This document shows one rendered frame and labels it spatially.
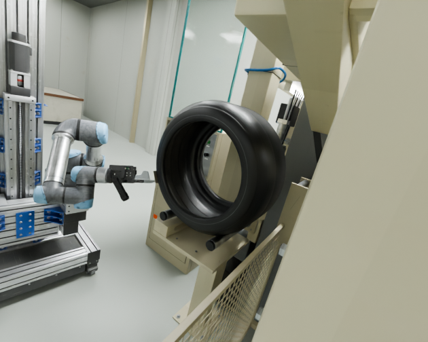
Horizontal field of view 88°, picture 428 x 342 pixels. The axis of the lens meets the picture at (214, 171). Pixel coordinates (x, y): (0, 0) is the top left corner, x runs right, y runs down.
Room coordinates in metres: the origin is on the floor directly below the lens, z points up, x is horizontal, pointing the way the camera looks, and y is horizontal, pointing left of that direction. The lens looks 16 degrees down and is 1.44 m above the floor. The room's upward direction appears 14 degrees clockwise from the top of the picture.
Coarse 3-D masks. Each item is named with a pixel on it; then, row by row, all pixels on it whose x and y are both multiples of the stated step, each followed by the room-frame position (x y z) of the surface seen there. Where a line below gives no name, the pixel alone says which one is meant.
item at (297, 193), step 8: (296, 184) 0.96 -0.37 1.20; (304, 184) 1.03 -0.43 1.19; (296, 192) 0.95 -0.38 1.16; (304, 192) 0.94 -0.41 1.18; (288, 200) 0.97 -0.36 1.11; (296, 200) 0.95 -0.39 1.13; (288, 208) 0.96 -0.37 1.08; (296, 208) 0.94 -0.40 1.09; (280, 216) 0.97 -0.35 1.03; (288, 216) 0.95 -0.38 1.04; (296, 216) 0.94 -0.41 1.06; (288, 224) 0.95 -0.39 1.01; (280, 232) 0.96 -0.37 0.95; (288, 232) 0.94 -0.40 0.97; (280, 240) 0.95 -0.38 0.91; (288, 240) 0.94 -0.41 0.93
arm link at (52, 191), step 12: (72, 120) 1.12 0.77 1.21; (60, 132) 1.05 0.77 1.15; (72, 132) 1.09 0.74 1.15; (60, 144) 1.01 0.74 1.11; (60, 156) 0.97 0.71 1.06; (48, 168) 0.91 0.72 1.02; (60, 168) 0.93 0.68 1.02; (48, 180) 0.87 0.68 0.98; (60, 180) 0.90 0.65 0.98; (36, 192) 0.81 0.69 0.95; (48, 192) 0.83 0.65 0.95; (60, 192) 0.85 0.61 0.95
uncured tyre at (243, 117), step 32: (192, 128) 1.17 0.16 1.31; (224, 128) 0.83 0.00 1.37; (256, 128) 0.82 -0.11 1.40; (160, 160) 0.98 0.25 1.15; (192, 160) 1.23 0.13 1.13; (256, 160) 0.76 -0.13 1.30; (192, 192) 1.15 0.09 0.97; (256, 192) 0.75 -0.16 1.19; (192, 224) 0.86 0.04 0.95; (224, 224) 0.78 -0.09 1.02
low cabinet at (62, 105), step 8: (48, 88) 7.07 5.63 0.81; (48, 96) 5.81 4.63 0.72; (56, 96) 5.92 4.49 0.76; (64, 96) 6.05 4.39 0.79; (72, 96) 6.33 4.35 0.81; (48, 104) 5.82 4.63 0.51; (56, 104) 5.96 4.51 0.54; (64, 104) 6.09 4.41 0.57; (72, 104) 6.24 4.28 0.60; (80, 104) 6.40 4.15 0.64; (48, 112) 5.82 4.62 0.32; (56, 112) 5.96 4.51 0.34; (64, 112) 6.10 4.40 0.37; (72, 112) 6.25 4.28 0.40; (80, 112) 6.41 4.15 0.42; (48, 120) 5.82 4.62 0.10; (56, 120) 5.97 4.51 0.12; (64, 120) 6.10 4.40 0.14
